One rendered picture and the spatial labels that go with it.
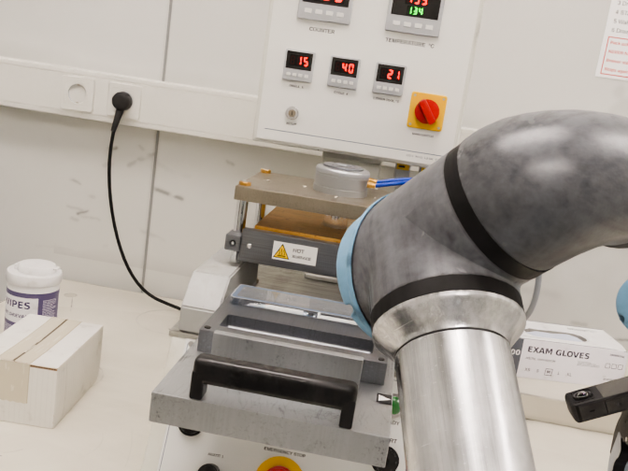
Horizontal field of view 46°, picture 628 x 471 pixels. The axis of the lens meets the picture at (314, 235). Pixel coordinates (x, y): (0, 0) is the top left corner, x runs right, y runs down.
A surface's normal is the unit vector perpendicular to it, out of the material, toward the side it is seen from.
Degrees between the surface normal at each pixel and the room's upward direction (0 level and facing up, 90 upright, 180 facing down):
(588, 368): 90
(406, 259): 59
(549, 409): 90
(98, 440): 0
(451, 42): 90
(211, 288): 41
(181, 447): 65
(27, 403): 91
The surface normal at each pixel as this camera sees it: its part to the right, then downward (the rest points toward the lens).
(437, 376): -0.50, -0.48
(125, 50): -0.11, 0.19
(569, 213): 0.14, 0.30
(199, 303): 0.03, -0.61
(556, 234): 0.07, 0.50
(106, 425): 0.14, -0.97
